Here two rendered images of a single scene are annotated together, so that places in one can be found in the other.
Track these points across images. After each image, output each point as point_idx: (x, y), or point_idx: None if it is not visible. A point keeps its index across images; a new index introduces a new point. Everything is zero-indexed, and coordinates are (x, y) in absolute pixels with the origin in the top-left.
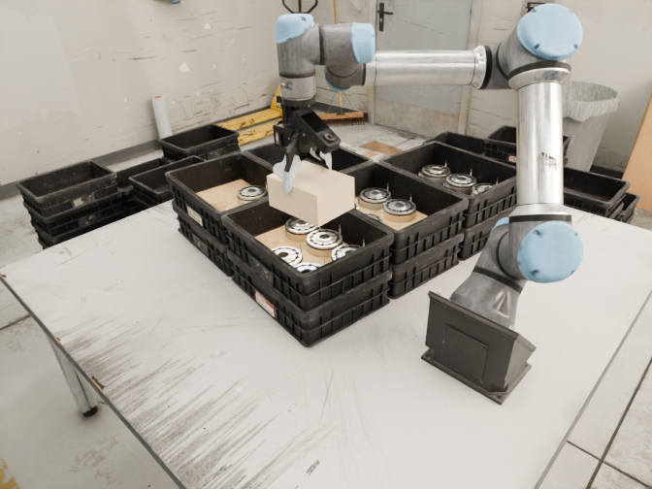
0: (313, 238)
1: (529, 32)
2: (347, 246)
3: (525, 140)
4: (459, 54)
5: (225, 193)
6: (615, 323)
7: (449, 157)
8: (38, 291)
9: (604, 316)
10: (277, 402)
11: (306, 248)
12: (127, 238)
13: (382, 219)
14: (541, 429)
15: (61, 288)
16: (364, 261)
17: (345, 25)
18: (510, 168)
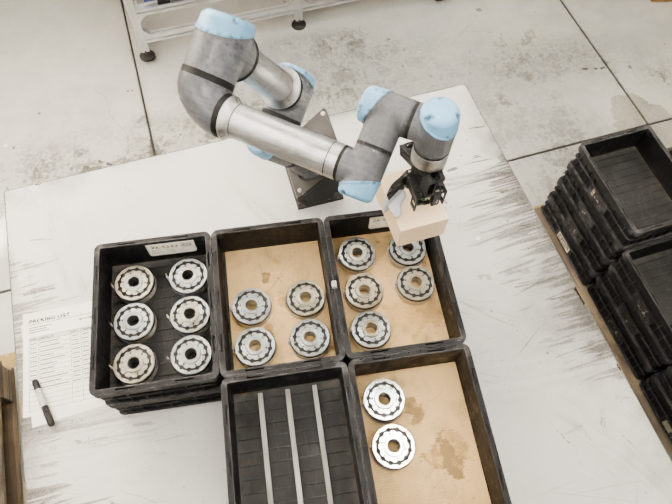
0: (374, 295)
1: (252, 24)
2: (351, 266)
3: (274, 69)
4: (254, 109)
5: (421, 493)
6: (188, 156)
7: (101, 363)
8: (655, 467)
9: (186, 163)
10: (455, 216)
11: (381, 302)
12: None
13: (289, 289)
14: None
15: (630, 458)
16: (359, 224)
17: (393, 95)
18: (99, 266)
